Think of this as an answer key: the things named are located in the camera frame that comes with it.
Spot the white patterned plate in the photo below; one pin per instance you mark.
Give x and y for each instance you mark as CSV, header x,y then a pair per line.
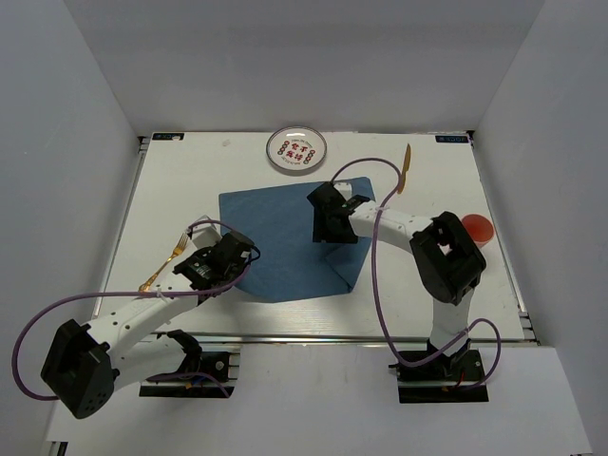
x,y
296,150

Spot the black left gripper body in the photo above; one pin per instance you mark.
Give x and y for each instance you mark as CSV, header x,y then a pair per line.
x,y
231,276

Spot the gold knife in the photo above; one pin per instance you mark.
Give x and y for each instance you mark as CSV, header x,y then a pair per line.
x,y
404,171

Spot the blue cloth napkin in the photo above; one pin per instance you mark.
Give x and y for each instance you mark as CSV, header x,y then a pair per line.
x,y
280,221

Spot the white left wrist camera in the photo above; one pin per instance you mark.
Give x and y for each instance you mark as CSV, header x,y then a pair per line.
x,y
203,232

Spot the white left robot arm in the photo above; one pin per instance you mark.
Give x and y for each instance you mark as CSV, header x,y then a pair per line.
x,y
87,362

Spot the blue corner label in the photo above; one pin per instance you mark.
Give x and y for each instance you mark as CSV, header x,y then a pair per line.
x,y
452,139
167,136

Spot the gold fork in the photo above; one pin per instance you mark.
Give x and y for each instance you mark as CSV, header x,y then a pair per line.
x,y
177,251

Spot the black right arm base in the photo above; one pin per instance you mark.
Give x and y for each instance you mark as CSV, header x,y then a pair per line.
x,y
433,384

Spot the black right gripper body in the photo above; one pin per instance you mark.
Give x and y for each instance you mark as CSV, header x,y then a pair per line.
x,y
324,231

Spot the right blue corner label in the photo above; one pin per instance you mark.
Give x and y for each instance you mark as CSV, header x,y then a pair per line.
x,y
452,139

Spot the left blue corner label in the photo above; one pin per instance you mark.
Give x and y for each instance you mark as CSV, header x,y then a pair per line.
x,y
167,136

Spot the red plastic cup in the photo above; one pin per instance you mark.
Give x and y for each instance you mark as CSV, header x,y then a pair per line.
x,y
479,228

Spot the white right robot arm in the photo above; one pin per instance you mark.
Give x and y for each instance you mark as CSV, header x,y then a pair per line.
x,y
448,261

